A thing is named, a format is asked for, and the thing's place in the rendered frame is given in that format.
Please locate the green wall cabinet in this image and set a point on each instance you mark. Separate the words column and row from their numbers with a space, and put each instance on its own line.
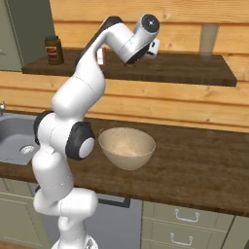
column 32, row 29

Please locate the silver tap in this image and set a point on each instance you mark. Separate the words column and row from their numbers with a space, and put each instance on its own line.
column 2, row 107

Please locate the dark jar with brown label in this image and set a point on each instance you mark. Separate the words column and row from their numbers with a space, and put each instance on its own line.
column 54, row 50

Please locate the green drawer front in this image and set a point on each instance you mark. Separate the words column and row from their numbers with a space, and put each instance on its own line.
column 207, row 238
column 210, row 216

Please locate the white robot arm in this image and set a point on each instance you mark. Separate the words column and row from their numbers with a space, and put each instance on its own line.
column 78, row 97

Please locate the grey dishwasher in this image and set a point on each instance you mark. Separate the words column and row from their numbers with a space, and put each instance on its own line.
column 116, row 227

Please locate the grey sink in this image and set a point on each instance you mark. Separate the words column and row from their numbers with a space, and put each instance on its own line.
column 14, row 136

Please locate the small white and red box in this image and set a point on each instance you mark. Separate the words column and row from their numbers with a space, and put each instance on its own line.
column 100, row 57

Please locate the green wall cabinet door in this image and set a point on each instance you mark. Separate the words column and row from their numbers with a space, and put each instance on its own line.
column 8, row 35

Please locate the dark wooden wall shelf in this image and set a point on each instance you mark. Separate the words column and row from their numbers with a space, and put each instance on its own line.
column 181, row 69

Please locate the beige bowl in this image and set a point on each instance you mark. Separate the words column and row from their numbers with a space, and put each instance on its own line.
column 126, row 149

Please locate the green base cupboard door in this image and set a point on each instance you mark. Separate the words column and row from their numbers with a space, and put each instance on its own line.
column 238, row 233
column 16, row 220

